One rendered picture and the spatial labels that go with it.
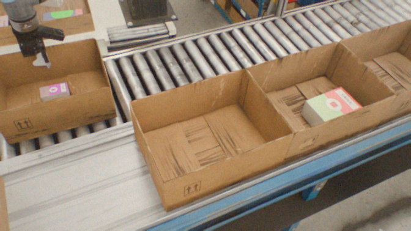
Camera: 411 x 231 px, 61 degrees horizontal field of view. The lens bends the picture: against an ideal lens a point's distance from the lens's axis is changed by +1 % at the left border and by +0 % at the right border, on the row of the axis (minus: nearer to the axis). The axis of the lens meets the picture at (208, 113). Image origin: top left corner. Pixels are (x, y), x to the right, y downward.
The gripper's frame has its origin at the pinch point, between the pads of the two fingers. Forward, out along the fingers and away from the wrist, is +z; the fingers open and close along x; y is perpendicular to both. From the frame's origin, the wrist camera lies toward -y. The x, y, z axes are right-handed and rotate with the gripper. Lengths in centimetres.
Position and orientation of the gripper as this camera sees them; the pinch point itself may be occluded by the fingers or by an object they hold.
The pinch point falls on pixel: (49, 62)
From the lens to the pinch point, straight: 155.3
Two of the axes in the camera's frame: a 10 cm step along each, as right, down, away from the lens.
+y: -9.0, 2.9, -3.1
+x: 4.2, 7.7, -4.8
